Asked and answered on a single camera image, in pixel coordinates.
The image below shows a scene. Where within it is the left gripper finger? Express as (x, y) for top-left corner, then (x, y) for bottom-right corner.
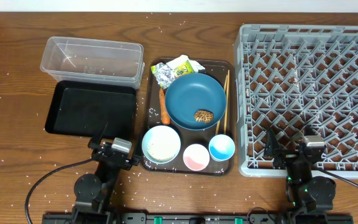
(133, 132), (144, 157)
(88, 123), (108, 146)

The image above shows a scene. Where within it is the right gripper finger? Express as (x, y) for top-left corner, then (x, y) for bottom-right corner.
(264, 128), (281, 156)
(288, 125), (316, 144)

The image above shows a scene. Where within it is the light blue rice bowl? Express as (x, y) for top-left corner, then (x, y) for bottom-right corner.
(141, 125), (181, 164)

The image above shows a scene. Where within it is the blue cup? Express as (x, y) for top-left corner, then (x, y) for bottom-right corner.
(208, 134), (236, 162)

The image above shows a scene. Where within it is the pink cup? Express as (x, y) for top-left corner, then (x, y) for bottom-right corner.
(183, 144), (210, 171)

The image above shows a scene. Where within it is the brown mushroom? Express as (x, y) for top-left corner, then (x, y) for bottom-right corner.
(194, 110), (214, 124)

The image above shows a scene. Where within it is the blue plate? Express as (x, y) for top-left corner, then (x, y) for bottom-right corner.
(165, 73), (223, 131)

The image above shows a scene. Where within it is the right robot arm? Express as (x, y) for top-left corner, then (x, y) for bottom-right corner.
(264, 127), (336, 223)

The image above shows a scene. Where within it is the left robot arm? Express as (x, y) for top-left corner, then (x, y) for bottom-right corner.
(70, 126), (141, 224)

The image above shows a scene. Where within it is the grey dishwasher rack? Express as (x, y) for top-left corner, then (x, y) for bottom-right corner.
(234, 24), (358, 179)

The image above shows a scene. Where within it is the black plastic tray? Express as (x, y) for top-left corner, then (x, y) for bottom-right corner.
(45, 80), (136, 140)

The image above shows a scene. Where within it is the orange carrot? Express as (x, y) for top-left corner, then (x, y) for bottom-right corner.
(159, 88), (170, 125)

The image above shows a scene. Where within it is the brown serving tray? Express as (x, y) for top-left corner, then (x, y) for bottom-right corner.
(140, 59), (237, 177)

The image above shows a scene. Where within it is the silver foil wrapper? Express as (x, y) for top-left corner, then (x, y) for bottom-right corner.
(150, 62), (177, 90)

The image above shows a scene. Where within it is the left wooden chopstick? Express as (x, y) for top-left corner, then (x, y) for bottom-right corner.
(215, 81), (226, 135)

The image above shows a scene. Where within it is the wooden chopstick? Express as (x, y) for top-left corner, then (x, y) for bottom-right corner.
(223, 70), (230, 134)
(215, 81), (226, 135)

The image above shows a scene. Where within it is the right wooden chopstick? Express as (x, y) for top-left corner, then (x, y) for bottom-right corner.
(223, 70), (230, 134)

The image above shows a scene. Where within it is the clear plastic bin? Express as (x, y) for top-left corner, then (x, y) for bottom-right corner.
(40, 36), (145, 90)

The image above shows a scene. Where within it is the yellow green snack packet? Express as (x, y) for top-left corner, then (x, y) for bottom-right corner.
(174, 60), (195, 77)

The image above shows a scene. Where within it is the white crumpled tissue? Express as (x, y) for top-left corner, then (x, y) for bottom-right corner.
(172, 55), (205, 73)

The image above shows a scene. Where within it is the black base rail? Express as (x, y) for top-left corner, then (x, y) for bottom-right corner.
(41, 212), (354, 224)

